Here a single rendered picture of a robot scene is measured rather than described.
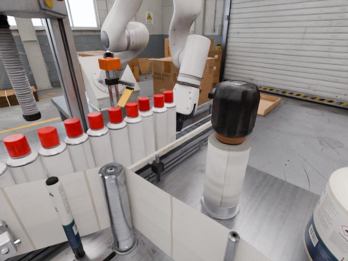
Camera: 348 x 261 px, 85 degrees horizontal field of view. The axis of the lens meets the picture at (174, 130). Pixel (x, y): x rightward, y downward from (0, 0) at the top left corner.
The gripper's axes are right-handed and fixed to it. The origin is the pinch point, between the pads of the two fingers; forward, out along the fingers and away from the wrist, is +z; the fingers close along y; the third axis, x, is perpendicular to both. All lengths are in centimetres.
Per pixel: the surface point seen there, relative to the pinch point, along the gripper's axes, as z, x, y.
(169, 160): 10.8, -7.4, 5.4
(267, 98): -22, 88, 5
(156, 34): -178, 413, -483
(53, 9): -21.9, -42.9, -2.9
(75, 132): 1.2, -38.0, 1.4
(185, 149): 7.4, 0.6, 5.4
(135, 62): -47, 195, -285
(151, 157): 8.8, -15.3, 4.3
